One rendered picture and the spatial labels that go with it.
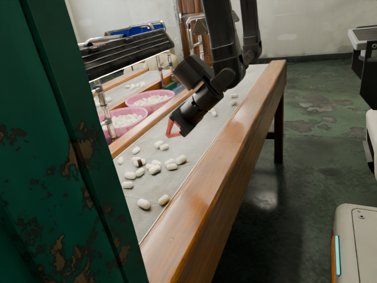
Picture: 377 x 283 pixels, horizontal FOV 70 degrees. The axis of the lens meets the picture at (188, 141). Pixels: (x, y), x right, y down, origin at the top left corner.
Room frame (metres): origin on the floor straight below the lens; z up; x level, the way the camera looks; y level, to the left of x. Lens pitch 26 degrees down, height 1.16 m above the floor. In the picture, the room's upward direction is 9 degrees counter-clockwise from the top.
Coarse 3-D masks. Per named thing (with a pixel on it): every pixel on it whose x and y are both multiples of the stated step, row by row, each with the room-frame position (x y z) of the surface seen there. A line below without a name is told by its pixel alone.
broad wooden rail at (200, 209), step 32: (256, 96) 1.16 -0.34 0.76; (224, 128) 0.88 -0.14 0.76; (256, 128) 0.91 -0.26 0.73; (224, 160) 0.66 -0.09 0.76; (256, 160) 0.90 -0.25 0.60; (192, 192) 0.53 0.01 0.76; (224, 192) 0.55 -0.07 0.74; (160, 224) 0.44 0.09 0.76; (192, 224) 0.42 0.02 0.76; (224, 224) 0.53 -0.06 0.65; (160, 256) 0.36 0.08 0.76; (192, 256) 0.36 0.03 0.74
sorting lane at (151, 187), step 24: (240, 96) 1.28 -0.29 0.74; (216, 120) 1.02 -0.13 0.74; (144, 144) 0.90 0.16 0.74; (168, 144) 0.86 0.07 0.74; (192, 144) 0.83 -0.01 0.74; (120, 168) 0.75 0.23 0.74; (144, 168) 0.72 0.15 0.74; (192, 168) 0.68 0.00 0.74; (144, 192) 0.60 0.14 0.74; (168, 192) 0.58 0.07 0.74; (144, 216) 0.50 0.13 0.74
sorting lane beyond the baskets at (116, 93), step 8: (152, 72) 2.23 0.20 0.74; (168, 72) 2.13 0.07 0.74; (136, 80) 2.03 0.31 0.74; (144, 80) 1.98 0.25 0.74; (152, 80) 1.94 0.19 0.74; (112, 88) 1.89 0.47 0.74; (120, 88) 1.86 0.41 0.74; (128, 88) 1.82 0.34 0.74; (136, 88) 1.78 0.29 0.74; (96, 96) 1.74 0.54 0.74; (112, 96) 1.67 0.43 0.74; (120, 96) 1.64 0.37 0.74
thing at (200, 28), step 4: (236, 16) 1.88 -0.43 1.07; (196, 20) 1.38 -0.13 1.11; (200, 20) 1.38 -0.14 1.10; (204, 20) 1.42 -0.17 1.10; (236, 20) 1.83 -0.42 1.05; (196, 24) 1.38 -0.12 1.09; (200, 24) 1.37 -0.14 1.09; (204, 24) 1.38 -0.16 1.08; (196, 28) 1.38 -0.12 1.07; (200, 28) 1.37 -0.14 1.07; (204, 28) 1.36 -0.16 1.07; (192, 32) 1.39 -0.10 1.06; (196, 32) 1.38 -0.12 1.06; (200, 32) 1.37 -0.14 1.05; (204, 32) 1.37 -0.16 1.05
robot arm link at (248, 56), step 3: (249, 51) 1.02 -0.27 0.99; (252, 51) 1.02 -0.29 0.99; (246, 54) 1.03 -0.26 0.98; (249, 54) 1.02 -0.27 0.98; (252, 54) 1.01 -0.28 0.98; (255, 54) 1.02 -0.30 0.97; (243, 57) 1.04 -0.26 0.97; (246, 57) 1.03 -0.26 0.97; (249, 57) 1.02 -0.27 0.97; (252, 57) 1.01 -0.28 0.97; (246, 60) 1.03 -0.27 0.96; (249, 60) 1.02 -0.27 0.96; (246, 63) 1.03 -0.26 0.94
